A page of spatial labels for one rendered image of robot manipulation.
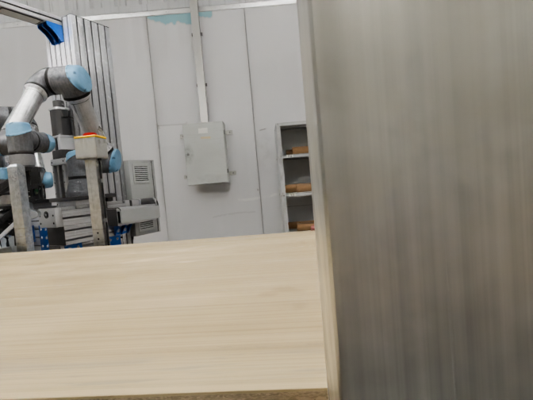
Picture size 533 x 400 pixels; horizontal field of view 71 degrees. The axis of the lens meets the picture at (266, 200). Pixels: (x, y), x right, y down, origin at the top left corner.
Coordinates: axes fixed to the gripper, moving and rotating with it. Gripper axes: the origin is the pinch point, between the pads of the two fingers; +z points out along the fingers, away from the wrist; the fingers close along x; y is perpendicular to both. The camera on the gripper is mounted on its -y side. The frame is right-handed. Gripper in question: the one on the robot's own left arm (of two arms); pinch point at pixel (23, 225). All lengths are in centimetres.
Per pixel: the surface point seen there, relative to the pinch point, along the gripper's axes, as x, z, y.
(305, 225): 193, 39, 176
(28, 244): -10.9, 5.7, 4.6
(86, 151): -22.0, -21.8, 26.7
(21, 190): -11.5, -11.8, 4.4
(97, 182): -20.7, -12.1, 28.7
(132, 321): -106, 5, 44
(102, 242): -20.7, 6.5, 28.2
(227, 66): 240, -128, 122
